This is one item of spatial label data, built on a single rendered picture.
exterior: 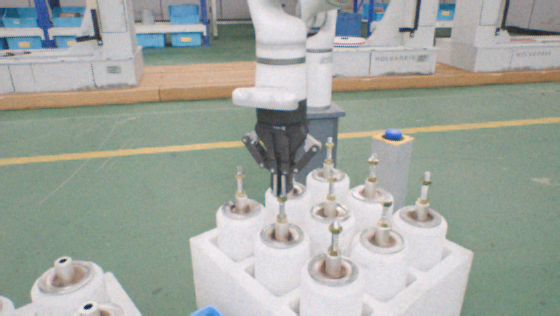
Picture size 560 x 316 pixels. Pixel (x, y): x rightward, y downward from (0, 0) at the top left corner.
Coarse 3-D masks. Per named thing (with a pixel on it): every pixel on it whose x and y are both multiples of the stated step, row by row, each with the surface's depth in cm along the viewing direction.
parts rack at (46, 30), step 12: (36, 0) 443; (204, 0) 480; (204, 12) 485; (48, 24) 454; (156, 24) 500; (168, 24) 500; (192, 24) 488; (204, 24) 490; (0, 36) 448; (12, 36) 451; (48, 36) 459; (204, 36) 496; (48, 48) 463
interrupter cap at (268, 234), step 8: (272, 224) 71; (264, 232) 69; (272, 232) 69; (296, 232) 69; (264, 240) 67; (272, 240) 67; (280, 240) 67; (288, 240) 67; (296, 240) 67; (280, 248) 65
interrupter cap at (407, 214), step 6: (402, 210) 76; (408, 210) 76; (414, 210) 76; (432, 210) 76; (402, 216) 74; (408, 216) 74; (414, 216) 74; (432, 216) 74; (438, 216) 74; (408, 222) 72; (414, 222) 72; (420, 222) 72; (426, 222) 72; (432, 222) 72; (438, 222) 72
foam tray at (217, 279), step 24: (192, 240) 80; (216, 240) 82; (216, 264) 73; (240, 264) 73; (456, 264) 73; (216, 288) 76; (240, 288) 68; (264, 288) 67; (408, 288) 67; (432, 288) 68; (456, 288) 76; (240, 312) 71; (264, 312) 64; (288, 312) 62; (384, 312) 62; (408, 312) 64; (432, 312) 71; (456, 312) 80
